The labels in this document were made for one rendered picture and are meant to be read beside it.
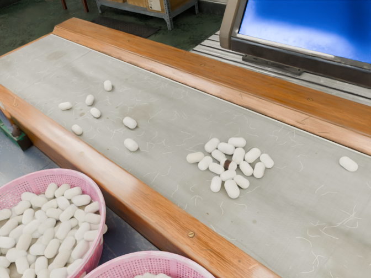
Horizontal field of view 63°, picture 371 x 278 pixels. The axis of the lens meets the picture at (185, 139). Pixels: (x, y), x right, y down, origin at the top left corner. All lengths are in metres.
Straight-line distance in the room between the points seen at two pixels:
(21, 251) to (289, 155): 0.51
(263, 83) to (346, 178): 0.30
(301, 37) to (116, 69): 0.75
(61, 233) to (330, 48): 0.49
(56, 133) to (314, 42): 0.60
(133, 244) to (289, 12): 0.47
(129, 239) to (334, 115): 0.48
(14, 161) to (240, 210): 0.60
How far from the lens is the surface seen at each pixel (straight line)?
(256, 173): 0.57
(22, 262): 0.60
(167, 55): 0.93
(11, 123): 0.88
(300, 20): 0.29
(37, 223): 0.63
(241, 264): 0.47
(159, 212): 0.52
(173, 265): 0.49
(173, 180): 0.59
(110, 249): 0.62
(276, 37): 0.29
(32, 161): 0.87
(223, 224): 0.52
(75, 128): 0.76
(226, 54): 1.09
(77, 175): 0.63
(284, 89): 0.75
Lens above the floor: 1.19
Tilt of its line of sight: 43 degrees down
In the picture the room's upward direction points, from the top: 10 degrees counter-clockwise
